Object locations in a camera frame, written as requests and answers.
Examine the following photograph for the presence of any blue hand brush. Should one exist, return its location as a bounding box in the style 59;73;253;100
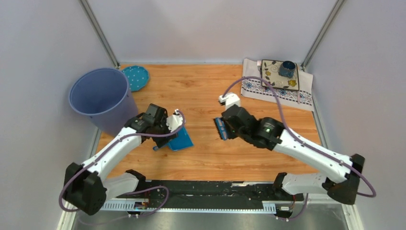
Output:
214;117;228;140

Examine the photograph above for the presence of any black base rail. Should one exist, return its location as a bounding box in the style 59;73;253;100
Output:
114;180;305;211

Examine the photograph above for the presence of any white patterned cloth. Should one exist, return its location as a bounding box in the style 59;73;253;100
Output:
240;58;314;112

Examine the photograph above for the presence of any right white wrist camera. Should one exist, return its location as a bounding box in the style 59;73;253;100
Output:
218;92;241;110

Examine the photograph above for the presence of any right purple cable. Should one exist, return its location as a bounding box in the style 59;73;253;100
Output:
221;76;377;221

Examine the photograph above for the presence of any lavender plastic waste bin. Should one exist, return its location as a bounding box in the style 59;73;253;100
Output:
68;68;138;137

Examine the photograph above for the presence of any purple cable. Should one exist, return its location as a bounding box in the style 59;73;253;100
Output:
221;76;377;221
58;109;187;223

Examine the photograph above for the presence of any square floral plate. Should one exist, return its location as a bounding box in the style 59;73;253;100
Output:
259;59;299;91

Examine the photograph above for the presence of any teal polka dot plate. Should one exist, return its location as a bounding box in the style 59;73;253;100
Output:
122;65;149;92

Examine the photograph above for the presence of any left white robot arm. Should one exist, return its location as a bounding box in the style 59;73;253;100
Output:
58;103;186;215

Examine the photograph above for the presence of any blue plastic dustpan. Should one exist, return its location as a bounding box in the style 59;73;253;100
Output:
153;127;194;151

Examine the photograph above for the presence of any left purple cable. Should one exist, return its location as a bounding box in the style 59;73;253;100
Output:
58;109;187;223

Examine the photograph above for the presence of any dark blue mug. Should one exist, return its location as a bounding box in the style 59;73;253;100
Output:
278;60;296;79

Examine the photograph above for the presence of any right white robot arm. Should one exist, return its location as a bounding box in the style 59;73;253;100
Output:
214;105;365;205

